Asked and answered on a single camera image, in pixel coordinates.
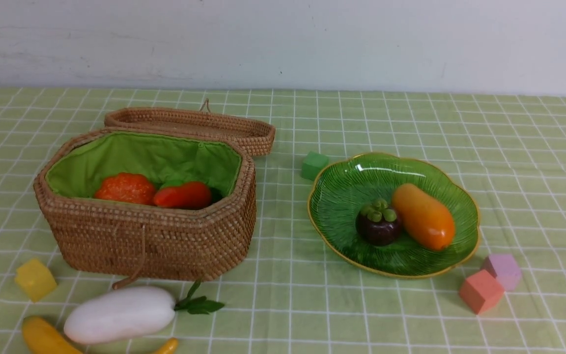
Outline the white radish with leaves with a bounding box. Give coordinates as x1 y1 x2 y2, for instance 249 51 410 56
63 281 225 345

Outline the pink foam cube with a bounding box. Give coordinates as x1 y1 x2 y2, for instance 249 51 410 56
458 269 505 315

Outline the dark purple mangosteen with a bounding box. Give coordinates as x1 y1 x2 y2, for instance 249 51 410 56
355 198 403 247

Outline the woven rattan basket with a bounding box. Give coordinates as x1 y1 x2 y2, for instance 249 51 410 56
33 127 256 281

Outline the orange toy pumpkin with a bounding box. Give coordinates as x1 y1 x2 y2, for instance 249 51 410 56
93 173 157 205

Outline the orange yellow mango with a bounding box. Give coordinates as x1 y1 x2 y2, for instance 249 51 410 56
392 183 456 252

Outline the yellow banana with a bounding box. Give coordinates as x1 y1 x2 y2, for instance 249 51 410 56
22 313 174 354

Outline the green foam cube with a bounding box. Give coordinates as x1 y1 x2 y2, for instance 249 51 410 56
300 151 330 181

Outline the woven rattan basket lid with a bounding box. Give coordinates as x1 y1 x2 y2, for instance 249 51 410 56
104 99 276 156

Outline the red carrot with leaves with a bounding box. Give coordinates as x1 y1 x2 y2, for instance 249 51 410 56
152 176 213 210

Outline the green checkered tablecloth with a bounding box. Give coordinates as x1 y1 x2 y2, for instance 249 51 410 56
0 88 566 354

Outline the green glass leaf plate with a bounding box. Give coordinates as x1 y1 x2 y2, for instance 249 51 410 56
307 152 481 279

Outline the yellow foam cube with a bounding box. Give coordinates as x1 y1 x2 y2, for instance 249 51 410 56
14 258 57 303

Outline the purple foam cube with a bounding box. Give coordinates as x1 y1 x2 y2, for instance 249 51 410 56
480 253 522 292

